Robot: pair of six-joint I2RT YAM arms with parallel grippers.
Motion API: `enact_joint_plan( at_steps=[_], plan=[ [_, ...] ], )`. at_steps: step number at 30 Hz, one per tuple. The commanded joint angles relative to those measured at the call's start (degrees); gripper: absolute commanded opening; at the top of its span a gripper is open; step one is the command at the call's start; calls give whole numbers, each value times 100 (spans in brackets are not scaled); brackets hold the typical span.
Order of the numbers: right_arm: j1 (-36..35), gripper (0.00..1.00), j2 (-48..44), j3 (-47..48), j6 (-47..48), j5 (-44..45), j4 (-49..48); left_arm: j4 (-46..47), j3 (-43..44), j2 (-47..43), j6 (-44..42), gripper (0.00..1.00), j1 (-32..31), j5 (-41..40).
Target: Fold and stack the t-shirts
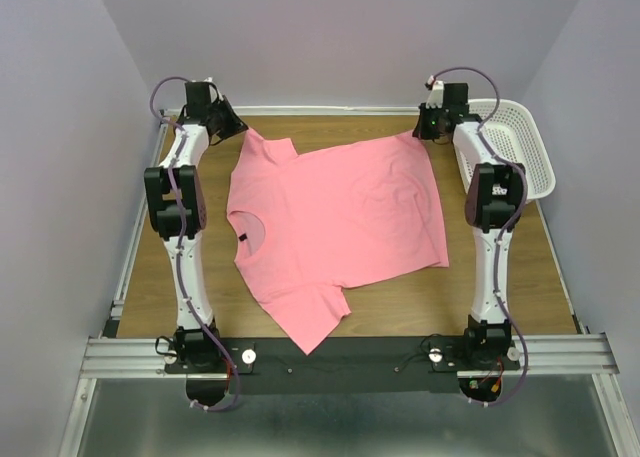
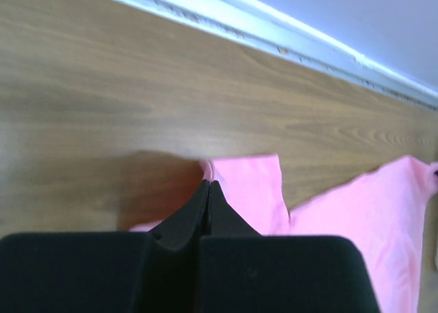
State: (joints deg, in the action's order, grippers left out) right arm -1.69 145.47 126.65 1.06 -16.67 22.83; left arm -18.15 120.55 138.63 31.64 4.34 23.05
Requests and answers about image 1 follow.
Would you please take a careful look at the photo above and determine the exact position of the pink t shirt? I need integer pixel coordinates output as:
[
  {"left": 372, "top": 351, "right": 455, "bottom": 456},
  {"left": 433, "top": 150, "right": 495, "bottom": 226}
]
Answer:
[{"left": 227, "top": 130, "right": 449, "bottom": 353}]

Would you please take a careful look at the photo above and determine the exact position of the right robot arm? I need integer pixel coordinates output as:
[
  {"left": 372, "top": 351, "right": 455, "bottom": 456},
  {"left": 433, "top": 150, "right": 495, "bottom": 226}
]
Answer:
[{"left": 413, "top": 77, "right": 527, "bottom": 369}]

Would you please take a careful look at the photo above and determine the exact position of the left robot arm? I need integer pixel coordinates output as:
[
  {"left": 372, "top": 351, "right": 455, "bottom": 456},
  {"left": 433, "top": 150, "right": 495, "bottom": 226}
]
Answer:
[{"left": 143, "top": 76, "right": 248, "bottom": 373}]

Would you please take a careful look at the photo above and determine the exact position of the white plastic basket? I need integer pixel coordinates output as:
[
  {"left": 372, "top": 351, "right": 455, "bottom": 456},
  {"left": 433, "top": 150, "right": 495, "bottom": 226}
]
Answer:
[{"left": 483, "top": 100, "right": 556, "bottom": 202}]

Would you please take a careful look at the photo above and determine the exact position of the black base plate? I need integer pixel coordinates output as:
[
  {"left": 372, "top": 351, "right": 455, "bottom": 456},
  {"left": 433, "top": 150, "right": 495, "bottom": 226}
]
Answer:
[{"left": 154, "top": 330, "right": 520, "bottom": 401}]

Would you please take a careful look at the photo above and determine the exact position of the aluminium frame rail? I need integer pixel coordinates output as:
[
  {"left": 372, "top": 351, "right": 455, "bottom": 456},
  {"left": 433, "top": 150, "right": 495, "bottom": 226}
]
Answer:
[{"left": 60, "top": 115, "right": 633, "bottom": 456}]

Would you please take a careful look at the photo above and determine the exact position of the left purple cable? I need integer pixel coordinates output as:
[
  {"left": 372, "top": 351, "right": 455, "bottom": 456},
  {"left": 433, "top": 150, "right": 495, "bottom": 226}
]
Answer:
[{"left": 149, "top": 75, "right": 244, "bottom": 413}]

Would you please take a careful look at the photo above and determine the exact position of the purple cable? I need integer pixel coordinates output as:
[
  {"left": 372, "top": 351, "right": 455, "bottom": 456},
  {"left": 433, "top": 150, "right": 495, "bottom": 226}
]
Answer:
[
  {"left": 149, "top": 75, "right": 244, "bottom": 413},
  {"left": 424, "top": 66, "right": 531, "bottom": 409}
]

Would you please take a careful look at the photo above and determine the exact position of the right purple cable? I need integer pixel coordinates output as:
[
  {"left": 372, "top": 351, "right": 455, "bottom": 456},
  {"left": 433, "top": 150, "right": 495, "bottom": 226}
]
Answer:
[{"left": 424, "top": 66, "right": 531, "bottom": 409}]

